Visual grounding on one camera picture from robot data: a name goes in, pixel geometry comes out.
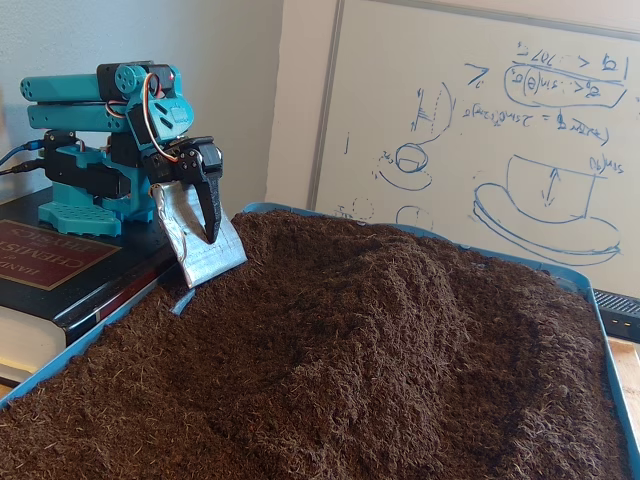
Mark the black chemistry handbook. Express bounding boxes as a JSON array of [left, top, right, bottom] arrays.
[[0, 192, 219, 389]]

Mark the brown soil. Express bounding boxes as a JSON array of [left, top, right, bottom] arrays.
[[0, 209, 629, 480]]

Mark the black grilled device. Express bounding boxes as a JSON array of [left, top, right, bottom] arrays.
[[591, 288, 640, 344]]

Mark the black cable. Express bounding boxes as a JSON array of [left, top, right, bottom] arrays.
[[0, 159, 49, 177]]

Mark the silver taped scoop blade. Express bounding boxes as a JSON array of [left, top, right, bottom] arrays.
[[150, 180, 249, 290]]

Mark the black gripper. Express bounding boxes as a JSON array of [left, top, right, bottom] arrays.
[[141, 135, 225, 246]]

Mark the blue plastic tray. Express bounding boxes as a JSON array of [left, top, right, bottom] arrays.
[[0, 201, 640, 480]]

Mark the blue cable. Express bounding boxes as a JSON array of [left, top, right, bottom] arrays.
[[0, 141, 47, 169]]

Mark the whiteboard with blue drawings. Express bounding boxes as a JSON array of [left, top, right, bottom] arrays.
[[304, 0, 640, 301]]

